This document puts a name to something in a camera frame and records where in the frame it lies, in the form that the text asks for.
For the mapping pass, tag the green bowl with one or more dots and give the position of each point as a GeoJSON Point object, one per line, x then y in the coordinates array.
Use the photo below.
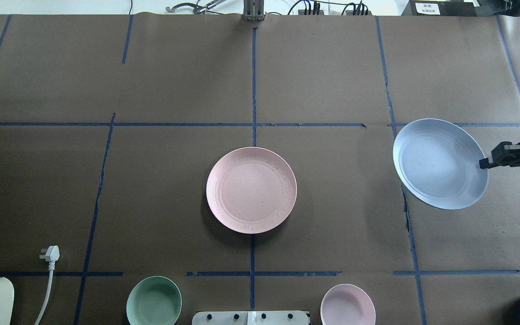
{"type": "Point", "coordinates": [155, 300]}

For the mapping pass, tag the pink plate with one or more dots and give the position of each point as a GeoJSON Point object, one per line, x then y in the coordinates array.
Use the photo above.
{"type": "Point", "coordinates": [251, 190]}

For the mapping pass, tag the black box with label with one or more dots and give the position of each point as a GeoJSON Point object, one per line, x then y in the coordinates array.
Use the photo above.
{"type": "Point", "coordinates": [439, 8]}

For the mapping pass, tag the pink bowl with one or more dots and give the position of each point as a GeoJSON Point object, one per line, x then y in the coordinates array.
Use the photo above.
{"type": "Point", "coordinates": [347, 304]}

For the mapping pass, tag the aluminium frame post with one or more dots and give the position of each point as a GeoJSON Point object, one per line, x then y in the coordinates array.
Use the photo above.
{"type": "Point", "coordinates": [254, 10]}

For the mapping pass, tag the blue plate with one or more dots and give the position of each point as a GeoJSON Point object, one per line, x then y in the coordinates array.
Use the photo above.
{"type": "Point", "coordinates": [438, 162]}

